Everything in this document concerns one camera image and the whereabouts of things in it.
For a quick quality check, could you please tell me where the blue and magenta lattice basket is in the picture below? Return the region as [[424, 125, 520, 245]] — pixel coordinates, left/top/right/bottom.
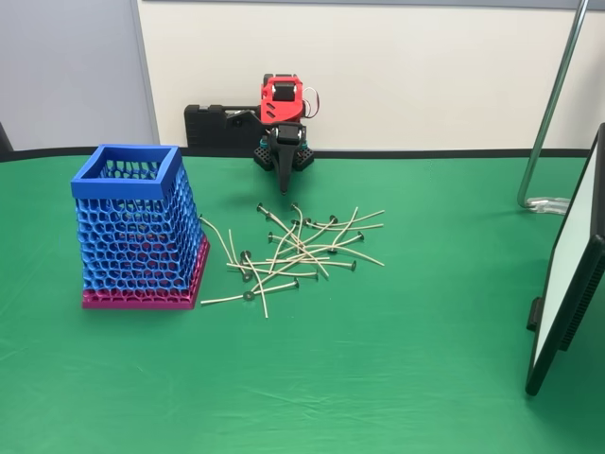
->
[[70, 144, 212, 311]]

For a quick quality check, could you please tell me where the black plastic tool case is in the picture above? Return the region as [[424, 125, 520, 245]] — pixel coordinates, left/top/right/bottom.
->
[[183, 103, 264, 151]]

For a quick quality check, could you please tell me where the green cloth with black edge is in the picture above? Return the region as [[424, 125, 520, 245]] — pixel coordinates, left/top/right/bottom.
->
[[0, 146, 605, 454]]

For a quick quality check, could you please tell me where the silver metal stand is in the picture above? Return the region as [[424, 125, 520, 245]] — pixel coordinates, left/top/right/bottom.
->
[[516, 0, 592, 217]]

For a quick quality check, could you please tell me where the black framed white light panel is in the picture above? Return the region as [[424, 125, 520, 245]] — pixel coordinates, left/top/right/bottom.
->
[[525, 122, 605, 397]]

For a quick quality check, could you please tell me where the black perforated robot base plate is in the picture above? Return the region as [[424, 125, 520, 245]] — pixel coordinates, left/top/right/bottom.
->
[[253, 142, 316, 172]]

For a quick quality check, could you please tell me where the white and red servo cable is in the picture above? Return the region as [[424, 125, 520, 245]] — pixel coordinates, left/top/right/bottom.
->
[[302, 86, 324, 119]]

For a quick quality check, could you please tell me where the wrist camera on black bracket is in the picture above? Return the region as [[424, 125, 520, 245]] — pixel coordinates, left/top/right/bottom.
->
[[225, 109, 261, 130]]

